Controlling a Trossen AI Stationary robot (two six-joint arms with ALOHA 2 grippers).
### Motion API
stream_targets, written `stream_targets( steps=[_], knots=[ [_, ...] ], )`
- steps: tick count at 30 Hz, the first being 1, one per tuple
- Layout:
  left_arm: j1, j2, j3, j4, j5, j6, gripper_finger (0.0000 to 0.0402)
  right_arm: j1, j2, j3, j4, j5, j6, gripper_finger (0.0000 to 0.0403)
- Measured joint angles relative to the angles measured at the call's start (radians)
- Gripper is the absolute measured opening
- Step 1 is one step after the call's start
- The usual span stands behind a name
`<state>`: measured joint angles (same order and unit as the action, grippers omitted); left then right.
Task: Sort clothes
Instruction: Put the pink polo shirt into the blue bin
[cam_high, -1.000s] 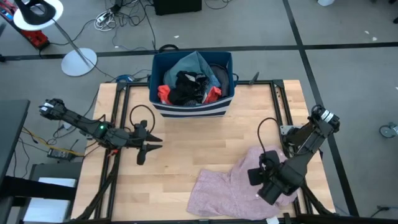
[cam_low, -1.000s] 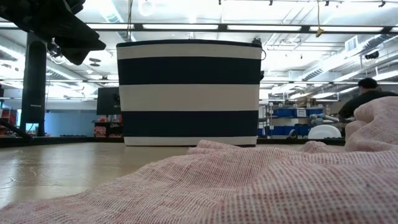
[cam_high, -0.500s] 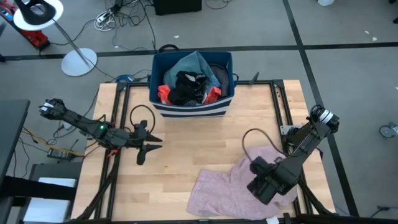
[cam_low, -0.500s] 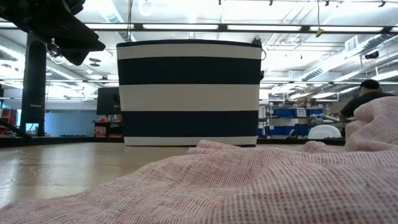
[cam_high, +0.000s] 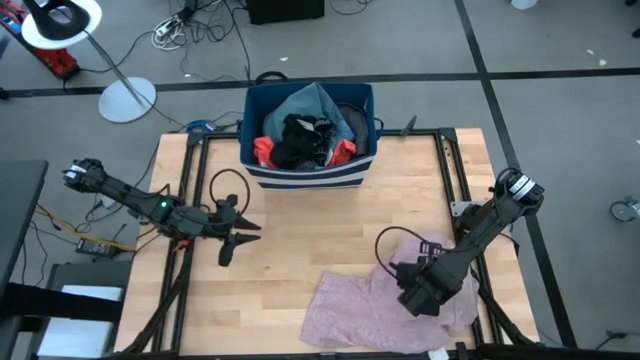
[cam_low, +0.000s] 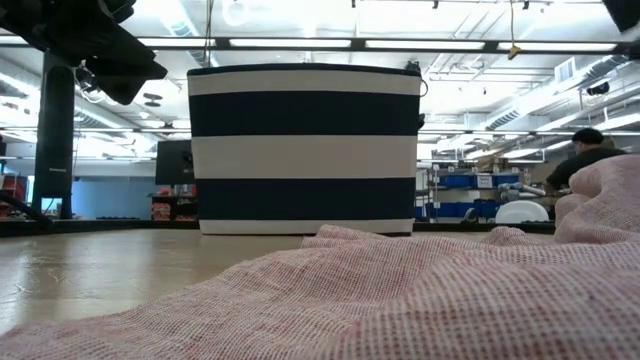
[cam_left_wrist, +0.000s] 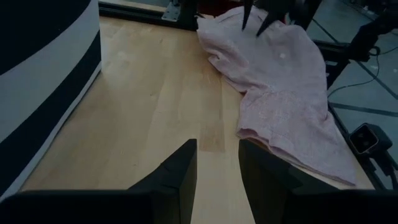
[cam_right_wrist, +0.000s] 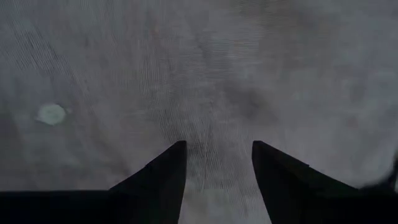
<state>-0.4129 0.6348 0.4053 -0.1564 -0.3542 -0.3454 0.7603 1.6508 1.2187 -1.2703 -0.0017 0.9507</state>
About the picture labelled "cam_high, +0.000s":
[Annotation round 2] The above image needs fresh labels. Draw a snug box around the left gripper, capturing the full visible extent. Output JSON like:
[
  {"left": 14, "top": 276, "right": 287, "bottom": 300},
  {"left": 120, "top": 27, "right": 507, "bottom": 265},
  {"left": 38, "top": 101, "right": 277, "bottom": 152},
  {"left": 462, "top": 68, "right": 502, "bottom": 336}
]
[{"left": 199, "top": 193, "right": 263, "bottom": 247}]

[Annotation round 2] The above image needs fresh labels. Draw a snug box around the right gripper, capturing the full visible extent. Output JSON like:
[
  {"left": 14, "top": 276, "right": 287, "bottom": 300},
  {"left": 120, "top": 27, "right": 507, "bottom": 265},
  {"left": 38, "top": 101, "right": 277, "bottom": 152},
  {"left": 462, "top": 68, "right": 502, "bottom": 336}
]
[{"left": 397, "top": 259, "right": 464, "bottom": 319}]

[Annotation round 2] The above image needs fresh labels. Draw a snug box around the pink woven cloth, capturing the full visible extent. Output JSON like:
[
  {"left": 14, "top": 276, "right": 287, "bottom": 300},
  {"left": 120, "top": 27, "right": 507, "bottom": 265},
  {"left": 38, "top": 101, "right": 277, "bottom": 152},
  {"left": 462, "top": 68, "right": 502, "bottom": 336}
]
[{"left": 298, "top": 232, "right": 481, "bottom": 355}]

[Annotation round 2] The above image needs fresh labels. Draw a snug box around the orange red garment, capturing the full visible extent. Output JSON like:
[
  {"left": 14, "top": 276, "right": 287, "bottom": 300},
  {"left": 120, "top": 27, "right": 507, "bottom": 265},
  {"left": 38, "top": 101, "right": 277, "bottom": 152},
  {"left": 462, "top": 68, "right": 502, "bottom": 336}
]
[{"left": 252, "top": 135, "right": 359, "bottom": 170}]

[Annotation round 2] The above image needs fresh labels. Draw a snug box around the black grey patterned garment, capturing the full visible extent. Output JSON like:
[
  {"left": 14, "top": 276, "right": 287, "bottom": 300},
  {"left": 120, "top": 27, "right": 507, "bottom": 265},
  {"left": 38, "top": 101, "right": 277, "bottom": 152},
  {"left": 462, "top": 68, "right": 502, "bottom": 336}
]
[{"left": 271, "top": 113, "right": 337, "bottom": 171}]

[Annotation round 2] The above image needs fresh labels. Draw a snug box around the teal green garment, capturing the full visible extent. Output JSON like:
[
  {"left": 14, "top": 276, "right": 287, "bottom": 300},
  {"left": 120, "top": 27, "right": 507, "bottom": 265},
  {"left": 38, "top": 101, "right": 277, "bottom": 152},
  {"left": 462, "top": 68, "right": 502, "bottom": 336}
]
[{"left": 262, "top": 82, "right": 354, "bottom": 151}]

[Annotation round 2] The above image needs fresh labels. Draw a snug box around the dark grey garment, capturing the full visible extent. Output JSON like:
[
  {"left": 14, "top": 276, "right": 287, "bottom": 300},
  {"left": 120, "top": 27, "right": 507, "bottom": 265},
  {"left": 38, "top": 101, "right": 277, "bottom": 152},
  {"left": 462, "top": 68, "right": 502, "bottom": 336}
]
[{"left": 337, "top": 102, "right": 370, "bottom": 156}]

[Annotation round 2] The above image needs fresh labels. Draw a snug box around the navy white striped fabric basket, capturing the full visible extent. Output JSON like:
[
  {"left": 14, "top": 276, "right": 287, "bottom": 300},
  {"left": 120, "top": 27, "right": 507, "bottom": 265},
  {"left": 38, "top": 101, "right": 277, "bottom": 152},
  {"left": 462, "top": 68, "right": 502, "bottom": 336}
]
[{"left": 238, "top": 70, "right": 384, "bottom": 191}]

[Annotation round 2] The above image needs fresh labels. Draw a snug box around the black power brick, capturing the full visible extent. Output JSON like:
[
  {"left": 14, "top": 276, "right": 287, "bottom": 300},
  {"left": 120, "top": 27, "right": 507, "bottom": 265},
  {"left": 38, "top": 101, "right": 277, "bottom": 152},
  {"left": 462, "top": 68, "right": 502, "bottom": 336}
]
[{"left": 74, "top": 237, "right": 121, "bottom": 260}]

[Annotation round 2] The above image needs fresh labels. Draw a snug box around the white floor lamp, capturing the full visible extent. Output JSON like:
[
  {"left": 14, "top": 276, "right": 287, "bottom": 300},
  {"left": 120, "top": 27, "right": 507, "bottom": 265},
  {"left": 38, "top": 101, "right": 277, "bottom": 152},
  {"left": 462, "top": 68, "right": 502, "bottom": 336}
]
[{"left": 19, "top": 0, "right": 158, "bottom": 124}]

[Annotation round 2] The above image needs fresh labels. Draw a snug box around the grey white cabinet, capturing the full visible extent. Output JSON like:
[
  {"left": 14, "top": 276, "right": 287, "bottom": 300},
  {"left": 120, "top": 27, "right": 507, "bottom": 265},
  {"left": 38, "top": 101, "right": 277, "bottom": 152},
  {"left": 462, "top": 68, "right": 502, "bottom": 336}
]
[{"left": 27, "top": 259, "right": 132, "bottom": 360}]

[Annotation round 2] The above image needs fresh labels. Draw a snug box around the white power strip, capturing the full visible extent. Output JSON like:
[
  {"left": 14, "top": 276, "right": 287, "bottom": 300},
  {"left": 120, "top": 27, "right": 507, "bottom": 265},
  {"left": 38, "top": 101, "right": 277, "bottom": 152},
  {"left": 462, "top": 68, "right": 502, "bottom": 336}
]
[{"left": 152, "top": 14, "right": 187, "bottom": 51}]

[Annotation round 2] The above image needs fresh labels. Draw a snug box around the grey caster wheel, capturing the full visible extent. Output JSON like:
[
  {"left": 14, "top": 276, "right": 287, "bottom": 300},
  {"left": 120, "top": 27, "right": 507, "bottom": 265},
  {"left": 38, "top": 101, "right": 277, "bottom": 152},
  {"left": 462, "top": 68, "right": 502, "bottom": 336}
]
[{"left": 609, "top": 196, "right": 640, "bottom": 224}]

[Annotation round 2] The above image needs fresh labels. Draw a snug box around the black box on floor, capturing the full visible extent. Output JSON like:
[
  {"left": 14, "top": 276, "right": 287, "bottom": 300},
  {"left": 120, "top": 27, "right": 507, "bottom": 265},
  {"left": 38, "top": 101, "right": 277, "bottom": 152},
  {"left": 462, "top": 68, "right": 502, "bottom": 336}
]
[{"left": 246, "top": 0, "right": 326, "bottom": 26}]

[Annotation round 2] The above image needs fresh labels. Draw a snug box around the black desk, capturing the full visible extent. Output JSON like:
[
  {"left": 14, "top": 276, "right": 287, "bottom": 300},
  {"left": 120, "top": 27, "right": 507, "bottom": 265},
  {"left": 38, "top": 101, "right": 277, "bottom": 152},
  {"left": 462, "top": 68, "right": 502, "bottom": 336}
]
[{"left": 0, "top": 159, "right": 50, "bottom": 301}]

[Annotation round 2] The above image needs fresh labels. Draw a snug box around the red tool cart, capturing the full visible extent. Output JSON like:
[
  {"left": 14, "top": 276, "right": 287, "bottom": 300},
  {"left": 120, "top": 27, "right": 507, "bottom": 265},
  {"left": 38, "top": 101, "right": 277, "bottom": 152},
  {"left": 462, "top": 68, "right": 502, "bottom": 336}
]
[{"left": 0, "top": 0, "right": 81, "bottom": 81}]

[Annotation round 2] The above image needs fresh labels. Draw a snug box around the left gripper cable loop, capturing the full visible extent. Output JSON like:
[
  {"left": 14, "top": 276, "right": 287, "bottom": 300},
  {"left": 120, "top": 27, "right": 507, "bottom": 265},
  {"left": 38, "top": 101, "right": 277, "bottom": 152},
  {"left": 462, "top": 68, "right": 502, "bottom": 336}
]
[{"left": 208, "top": 167, "right": 251, "bottom": 214}]

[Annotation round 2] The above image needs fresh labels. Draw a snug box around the gripper cable loop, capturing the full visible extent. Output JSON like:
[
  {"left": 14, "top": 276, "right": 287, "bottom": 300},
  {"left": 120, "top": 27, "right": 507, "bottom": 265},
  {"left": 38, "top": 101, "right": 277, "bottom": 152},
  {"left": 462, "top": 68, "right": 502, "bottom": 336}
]
[
  {"left": 208, "top": 167, "right": 251, "bottom": 214},
  {"left": 374, "top": 226, "right": 426, "bottom": 281}
]

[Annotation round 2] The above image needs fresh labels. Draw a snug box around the black table frame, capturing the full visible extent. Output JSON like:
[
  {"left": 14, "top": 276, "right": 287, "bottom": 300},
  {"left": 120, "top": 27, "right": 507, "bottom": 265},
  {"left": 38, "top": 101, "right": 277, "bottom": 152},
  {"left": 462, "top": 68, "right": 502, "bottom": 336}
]
[{"left": 114, "top": 127, "right": 541, "bottom": 360}]

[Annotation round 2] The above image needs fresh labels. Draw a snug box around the right gripper cable loop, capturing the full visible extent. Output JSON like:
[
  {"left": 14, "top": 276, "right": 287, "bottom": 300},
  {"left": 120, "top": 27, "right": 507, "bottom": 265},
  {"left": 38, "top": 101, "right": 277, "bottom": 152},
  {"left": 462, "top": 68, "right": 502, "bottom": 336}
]
[{"left": 374, "top": 226, "right": 426, "bottom": 281}]

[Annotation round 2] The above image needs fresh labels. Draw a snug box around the metal bracket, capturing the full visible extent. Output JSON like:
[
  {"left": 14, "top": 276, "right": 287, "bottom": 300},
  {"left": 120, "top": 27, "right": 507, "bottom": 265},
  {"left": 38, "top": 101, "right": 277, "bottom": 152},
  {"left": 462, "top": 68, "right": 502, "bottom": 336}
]
[{"left": 449, "top": 199, "right": 475, "bottom": 219}]

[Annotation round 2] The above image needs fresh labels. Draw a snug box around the blue cable coil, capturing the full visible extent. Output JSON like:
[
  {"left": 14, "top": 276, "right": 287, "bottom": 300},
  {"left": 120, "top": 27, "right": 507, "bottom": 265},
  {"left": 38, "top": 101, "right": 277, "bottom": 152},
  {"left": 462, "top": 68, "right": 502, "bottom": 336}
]
[{"left": 187, "top": 118, "right": 217, "bottom": 134}]

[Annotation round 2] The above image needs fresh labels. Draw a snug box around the yellow cable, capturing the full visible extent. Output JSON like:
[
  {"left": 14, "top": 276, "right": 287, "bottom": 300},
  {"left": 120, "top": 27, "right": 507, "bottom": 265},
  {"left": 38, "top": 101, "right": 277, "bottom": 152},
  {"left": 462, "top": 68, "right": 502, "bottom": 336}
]
[{"left": 34, "top": 203, "right": 137, "bottom": 252}]

